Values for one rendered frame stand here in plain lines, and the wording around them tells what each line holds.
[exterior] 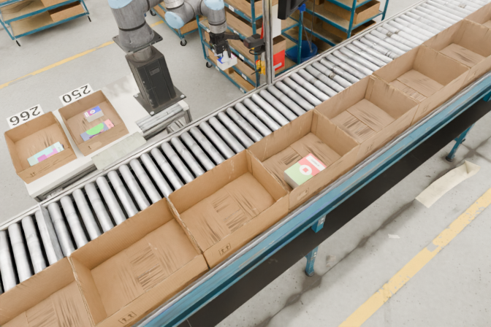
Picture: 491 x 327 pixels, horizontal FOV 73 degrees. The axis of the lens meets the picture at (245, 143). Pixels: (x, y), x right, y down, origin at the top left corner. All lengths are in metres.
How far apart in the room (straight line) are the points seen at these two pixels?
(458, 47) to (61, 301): 2.45
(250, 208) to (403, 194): 1.49
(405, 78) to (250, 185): 1.12
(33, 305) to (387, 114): 1.78
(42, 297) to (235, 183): 0.87
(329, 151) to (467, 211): 1.39
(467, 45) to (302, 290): 1.81
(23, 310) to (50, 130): 1.14
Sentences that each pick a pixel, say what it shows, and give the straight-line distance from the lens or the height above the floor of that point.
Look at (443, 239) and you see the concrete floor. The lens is 2.60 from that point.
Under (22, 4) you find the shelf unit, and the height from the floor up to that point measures 0.34.
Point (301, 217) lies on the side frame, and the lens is 1.41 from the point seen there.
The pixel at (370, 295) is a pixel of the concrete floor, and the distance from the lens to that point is 2.31.
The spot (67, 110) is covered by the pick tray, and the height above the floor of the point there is 0.81.
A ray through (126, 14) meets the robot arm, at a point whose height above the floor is 1.36.
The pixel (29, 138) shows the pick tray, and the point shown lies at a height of 0.76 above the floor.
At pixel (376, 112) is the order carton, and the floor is 0.89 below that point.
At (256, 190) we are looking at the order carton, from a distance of 1.50.
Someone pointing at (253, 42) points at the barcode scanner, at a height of 1.08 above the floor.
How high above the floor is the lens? 2.16
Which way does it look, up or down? 49 degrees down
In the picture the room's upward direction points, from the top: 7 degrees counter-clockwise
